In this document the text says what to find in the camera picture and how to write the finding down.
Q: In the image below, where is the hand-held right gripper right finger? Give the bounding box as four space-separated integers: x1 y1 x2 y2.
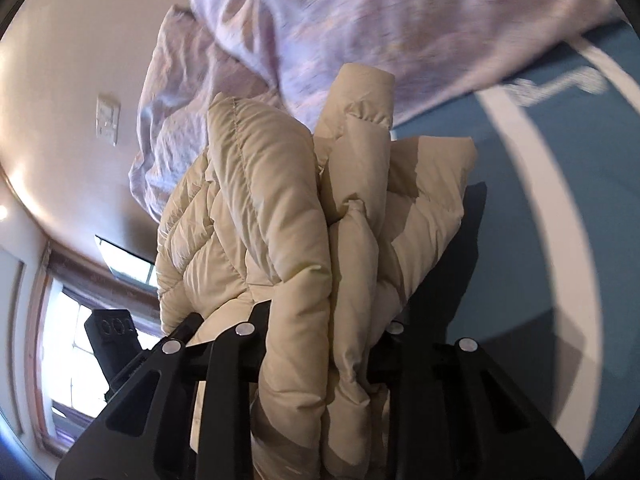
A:
370 319 586 480

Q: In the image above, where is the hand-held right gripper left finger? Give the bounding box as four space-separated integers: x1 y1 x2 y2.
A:
55 301 275 480

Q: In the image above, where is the beige down jacket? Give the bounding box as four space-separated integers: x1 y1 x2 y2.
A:
154 62 477 480

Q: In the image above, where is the rectangular ceiling panel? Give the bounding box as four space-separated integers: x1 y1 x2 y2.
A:
94 233 157 289

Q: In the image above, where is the blue white striped bed sheet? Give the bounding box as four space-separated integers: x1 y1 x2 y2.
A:
389 19 640 463

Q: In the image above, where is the purple floral duvet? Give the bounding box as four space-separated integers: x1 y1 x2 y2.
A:
127 0 627 222

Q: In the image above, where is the window with wooden frame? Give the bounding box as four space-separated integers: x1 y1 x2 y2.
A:
29 240 168 443

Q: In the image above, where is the white wall light switch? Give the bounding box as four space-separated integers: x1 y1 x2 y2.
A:
95 92 121 147

